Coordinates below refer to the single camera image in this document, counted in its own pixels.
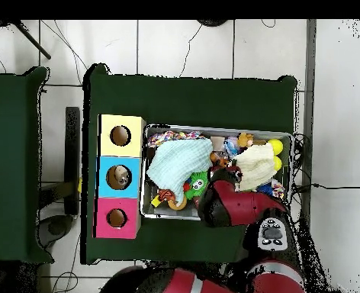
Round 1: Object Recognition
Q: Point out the cream muslin cloth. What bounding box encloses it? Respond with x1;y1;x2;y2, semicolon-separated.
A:
233;142;277;192

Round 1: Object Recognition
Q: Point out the crushed clear bottle blue label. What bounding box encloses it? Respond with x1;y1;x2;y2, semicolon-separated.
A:
223;137;240;158

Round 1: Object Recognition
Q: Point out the wooden box with three holes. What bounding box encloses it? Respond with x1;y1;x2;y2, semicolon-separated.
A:
92;113;147;240

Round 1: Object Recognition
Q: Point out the blue spiky ball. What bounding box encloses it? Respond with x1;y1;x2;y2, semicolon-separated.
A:
256;182;274;196

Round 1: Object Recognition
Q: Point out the brown plush animal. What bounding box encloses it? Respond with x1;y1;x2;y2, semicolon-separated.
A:
236;132;255;149

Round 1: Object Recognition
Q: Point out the plain wooden block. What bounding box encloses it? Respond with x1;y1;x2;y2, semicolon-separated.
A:
211;136;226;152

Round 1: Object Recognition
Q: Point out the green spiky toy with eyes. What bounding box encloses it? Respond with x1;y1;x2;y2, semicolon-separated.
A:
184;171;210;201

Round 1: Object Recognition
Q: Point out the mint green muslin cloth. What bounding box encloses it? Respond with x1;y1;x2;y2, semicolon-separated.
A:
146;137;214;204

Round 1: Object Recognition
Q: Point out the orange tiger plush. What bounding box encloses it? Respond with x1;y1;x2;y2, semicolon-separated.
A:
156;188;177;204

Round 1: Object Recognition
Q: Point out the crumpled confetti print paper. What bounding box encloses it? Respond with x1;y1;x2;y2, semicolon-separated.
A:
146;130;176;148

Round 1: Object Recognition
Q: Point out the dark green table cloth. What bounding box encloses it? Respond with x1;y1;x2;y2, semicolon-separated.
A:
0;66;53;264
80;63;298;266

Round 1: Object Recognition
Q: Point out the black round object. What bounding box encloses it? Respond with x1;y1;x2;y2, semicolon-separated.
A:
196;19;230;27

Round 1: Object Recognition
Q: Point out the black upright panel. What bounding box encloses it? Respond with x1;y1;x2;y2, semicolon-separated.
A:
63;105;82;216

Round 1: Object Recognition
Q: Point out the dark grey floor base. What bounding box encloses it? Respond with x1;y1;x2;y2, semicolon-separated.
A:
34;214;75;249

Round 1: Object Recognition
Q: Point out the black tripod leg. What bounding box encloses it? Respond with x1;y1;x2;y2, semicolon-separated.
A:
13;20;52;61

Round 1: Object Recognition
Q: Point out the silver wire mesh bin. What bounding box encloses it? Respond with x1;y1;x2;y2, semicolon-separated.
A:
139;123;294;226

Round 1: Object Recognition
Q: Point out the black cable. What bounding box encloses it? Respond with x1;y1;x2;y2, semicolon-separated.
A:
291;132;360;192

